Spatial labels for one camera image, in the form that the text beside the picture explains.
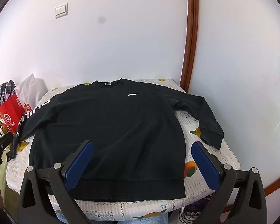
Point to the white paper bag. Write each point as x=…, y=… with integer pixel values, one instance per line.
x=32, y=91

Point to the brown wooden baseboard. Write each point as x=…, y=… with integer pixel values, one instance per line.
x=277, y=179

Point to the grey plaid cloth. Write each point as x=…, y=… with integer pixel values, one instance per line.
x=5, y=89

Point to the red paper bag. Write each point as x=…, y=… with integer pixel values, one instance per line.
x=10, y=114

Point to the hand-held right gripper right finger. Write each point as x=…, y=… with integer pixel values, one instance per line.
x=205, y=165

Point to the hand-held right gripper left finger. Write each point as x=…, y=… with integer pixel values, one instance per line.
x=80, y=165

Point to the fruit printed tablecloth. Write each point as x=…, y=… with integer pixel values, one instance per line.
x=154, y=208

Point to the brown wooden door frame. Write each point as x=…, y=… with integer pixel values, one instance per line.
x=190, y=39

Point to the black sweatshirt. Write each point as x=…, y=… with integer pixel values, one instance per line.
x=112, y=126

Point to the white light switch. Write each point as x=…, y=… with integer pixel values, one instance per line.
x=61, y=11

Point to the green blanket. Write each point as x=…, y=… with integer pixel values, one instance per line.
x=3, y=186

